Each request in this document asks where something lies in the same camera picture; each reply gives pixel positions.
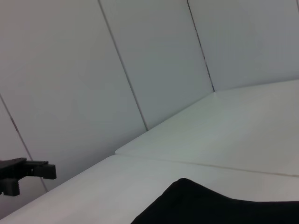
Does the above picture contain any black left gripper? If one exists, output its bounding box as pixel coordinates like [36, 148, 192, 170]
[0, 158, 57, 196]

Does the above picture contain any black shirt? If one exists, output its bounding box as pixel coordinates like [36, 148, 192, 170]
[130, 178, 299, 224]

